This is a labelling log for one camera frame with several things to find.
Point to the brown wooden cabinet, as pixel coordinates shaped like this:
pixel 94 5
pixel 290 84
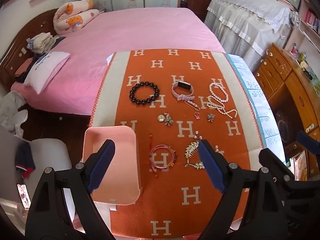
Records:
pixel 282 80

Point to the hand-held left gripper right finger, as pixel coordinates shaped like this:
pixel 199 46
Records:
pixel 212 170

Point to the gold round brooch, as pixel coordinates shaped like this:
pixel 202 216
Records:
pixel 161 118

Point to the rolled bear print quilt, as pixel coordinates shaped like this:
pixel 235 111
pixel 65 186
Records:
pixel 72 20

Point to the magazine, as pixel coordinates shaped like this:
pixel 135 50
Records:
pixel 300 165

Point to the grey covered furniture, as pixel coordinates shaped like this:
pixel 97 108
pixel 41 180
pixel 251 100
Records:
pixel 250 25

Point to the pink bed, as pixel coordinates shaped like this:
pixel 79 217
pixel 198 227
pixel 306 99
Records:
pixel 140 30

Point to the white crumpled clothes pile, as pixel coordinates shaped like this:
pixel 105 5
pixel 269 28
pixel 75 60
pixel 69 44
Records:
pixel 12 105

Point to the pearl safety pin brooch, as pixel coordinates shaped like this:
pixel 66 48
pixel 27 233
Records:
pixel 192 104

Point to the wooden headboard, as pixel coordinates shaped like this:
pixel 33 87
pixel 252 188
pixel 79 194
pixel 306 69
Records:
pixel 15 55

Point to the white pillow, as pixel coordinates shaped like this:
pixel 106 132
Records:
pixel 47 70

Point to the white chair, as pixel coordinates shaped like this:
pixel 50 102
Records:
pixel 50 152

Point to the navy red striped garment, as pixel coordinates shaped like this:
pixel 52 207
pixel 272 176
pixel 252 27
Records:
pixel 23 157

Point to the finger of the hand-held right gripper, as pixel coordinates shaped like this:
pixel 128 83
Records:
pixel 308 141
pixel 287 172

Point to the gold leaf hair comb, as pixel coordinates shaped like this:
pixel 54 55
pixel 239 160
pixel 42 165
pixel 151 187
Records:
pixel 191 148

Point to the smartphone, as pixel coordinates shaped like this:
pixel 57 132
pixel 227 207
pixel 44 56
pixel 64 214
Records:
pixel 23 195

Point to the pink plastic storage box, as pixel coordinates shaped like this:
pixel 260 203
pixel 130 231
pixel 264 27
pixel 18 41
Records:
pixel 117 140

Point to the light blue printed cloth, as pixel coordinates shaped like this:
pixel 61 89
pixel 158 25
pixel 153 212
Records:
pixel 260 105

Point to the folded light clothes stack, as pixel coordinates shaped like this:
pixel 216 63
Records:
pixel 42 42

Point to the pink clear bangle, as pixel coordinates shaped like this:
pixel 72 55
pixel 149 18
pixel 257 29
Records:
pixel 151 156

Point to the wooden bookshelf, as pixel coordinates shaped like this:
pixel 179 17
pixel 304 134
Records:
pixel 310 20

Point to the orange patterned blanket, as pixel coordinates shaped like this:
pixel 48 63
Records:
pixel 160 200

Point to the brown folded garment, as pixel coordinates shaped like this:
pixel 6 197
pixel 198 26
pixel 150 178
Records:
pixel 23 70

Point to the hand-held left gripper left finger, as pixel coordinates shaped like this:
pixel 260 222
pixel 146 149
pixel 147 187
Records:
pixel 102 166

